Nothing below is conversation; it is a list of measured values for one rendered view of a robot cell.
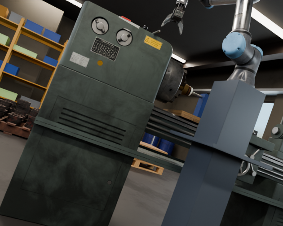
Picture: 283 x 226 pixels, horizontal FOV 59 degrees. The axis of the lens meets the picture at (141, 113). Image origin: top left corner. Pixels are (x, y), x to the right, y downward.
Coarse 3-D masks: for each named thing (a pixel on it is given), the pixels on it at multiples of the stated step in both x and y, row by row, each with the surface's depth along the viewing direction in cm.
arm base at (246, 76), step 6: (234, 72) 136; (240, 72) 133; (246, 72) 132; (252, 72) 132; (228, 78) 137; (234, 78) 132; (240, 78) 132; (246, 78) 130; (252, 78) 132; (252, 84) 131
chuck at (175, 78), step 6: (174, 66) 167; (174, 72) 165; (180, 72) 167; (174, 78) 165; (180, 78) 166; (168, 84) 165; (174, 84) 166; (174, 90) 167; (162, 96) 170; (168, 96) 170; (162, 102) 179
